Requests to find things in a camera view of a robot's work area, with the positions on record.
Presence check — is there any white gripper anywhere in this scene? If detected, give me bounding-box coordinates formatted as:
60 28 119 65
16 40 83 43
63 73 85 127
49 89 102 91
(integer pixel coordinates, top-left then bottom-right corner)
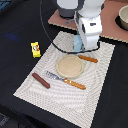
74 12 102 50

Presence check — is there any yellow butter box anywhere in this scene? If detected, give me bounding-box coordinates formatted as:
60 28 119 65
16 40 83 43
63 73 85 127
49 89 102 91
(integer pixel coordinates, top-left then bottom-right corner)
31 42 41 58

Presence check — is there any brown toy sausage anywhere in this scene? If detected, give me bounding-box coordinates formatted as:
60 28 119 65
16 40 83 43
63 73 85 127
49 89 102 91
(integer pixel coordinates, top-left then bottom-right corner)
32 73 50 89

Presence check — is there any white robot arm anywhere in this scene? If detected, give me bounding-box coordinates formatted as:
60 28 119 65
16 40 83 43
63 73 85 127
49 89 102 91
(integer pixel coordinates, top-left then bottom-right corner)
56 0 105 52

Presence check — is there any grey toy pot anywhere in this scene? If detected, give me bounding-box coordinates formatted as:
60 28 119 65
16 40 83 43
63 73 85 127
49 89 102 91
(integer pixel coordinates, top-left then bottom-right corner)
59 8 75 19

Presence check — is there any beige bowl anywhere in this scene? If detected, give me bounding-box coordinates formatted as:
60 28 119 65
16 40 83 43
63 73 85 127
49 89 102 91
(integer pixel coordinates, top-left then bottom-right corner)
119 5 128 30

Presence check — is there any round wooden plate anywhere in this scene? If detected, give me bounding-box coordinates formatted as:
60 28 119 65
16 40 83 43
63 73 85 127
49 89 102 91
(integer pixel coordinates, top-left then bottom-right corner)
56 55 84 78

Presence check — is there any woven beige placemat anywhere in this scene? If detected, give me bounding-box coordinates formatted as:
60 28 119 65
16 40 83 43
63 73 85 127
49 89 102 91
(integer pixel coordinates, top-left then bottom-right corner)
13 30 116 128

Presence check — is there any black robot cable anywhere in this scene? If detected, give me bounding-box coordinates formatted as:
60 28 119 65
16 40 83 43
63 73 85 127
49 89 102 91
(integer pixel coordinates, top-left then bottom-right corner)
39 0 101 54

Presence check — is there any knife with orange handle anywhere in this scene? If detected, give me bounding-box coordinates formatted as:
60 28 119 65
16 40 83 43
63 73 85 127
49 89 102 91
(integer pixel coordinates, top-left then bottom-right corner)
78 55 98 63

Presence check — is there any fork with orange handle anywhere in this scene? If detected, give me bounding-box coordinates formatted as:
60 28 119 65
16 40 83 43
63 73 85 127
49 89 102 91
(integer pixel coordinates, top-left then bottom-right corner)
45 71 86 90

